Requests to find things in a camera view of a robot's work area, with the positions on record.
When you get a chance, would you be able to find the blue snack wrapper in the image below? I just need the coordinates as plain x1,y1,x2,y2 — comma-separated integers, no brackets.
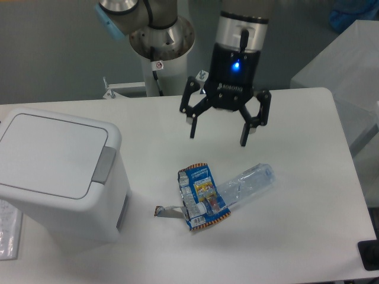
154,163,231,231

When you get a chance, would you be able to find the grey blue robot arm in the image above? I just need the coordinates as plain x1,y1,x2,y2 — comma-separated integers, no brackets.
95,1,274,146

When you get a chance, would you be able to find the crushed clear plastic bottle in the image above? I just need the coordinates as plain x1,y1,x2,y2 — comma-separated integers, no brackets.
217,163,275,208

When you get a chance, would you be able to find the black device at table edge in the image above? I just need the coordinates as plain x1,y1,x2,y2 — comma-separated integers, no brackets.
358,240,378,271

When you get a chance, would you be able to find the white push-lid trash can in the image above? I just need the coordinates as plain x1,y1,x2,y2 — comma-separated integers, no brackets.
1,107,131,242

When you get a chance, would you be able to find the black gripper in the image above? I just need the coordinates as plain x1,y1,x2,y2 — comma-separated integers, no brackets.
179,43,272,147

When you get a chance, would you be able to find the blue plastic bag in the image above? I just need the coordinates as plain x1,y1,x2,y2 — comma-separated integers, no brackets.
329,0,378,34

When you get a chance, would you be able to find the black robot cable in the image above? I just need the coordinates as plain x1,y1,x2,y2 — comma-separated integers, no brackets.
149,47,164,97

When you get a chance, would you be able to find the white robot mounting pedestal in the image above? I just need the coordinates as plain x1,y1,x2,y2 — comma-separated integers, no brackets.
102,52,211,99

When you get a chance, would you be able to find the white covered side table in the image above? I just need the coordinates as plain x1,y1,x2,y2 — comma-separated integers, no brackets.
290,20,378,156

